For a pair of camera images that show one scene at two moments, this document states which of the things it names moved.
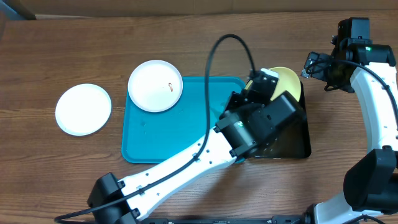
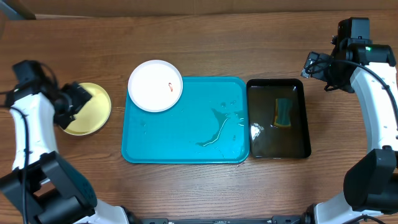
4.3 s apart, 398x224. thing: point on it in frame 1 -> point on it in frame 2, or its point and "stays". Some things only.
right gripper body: [315, 68] stays
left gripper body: [233, 103] -> [76, 99]
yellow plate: [288, 81] -> [94, 116]
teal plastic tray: [148, 137] stays
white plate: [155, 86] stays
